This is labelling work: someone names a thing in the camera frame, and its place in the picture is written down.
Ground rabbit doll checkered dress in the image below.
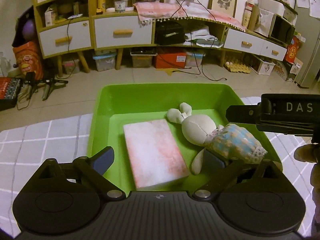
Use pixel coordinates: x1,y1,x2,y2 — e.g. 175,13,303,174
166,102,267,175

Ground person right hand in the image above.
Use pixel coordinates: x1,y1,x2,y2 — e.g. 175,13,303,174
293,143,320,237

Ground egg tray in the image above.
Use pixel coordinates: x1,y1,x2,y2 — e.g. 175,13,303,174
224,61,251,74

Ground green plastic bin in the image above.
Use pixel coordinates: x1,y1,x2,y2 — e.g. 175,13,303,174
86,83,283,198

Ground grey checkered table cloth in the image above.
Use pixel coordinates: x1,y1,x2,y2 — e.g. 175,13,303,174
0,96,320,238

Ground black microwave oven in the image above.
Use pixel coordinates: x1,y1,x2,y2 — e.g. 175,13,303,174
268,14,295,45

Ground red storage box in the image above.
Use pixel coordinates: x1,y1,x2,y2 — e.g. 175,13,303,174
155,51,187,69

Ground black tripod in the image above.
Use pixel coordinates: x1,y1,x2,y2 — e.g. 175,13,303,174
24,72,68,101

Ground clear plastic storage box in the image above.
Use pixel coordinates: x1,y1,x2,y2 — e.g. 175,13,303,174
93,52,117,72

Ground black box on shelf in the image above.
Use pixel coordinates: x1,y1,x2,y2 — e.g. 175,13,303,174
155,21,185,46

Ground red black carton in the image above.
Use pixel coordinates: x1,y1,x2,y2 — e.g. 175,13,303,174
0,77,23,111

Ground grey refrigerator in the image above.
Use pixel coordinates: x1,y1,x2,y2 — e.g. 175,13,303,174
295,5,319,88

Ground orange snack bag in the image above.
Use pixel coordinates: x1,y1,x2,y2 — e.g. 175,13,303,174
12,40,44,80

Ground pink checkered cloth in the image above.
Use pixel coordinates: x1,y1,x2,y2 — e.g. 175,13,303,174
133,2,246,31

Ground purple ball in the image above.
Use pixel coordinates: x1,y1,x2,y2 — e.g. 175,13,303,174
22,20,36,41

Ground wooden cabinet white drawers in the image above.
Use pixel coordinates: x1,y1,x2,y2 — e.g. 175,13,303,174
33,0,287,61

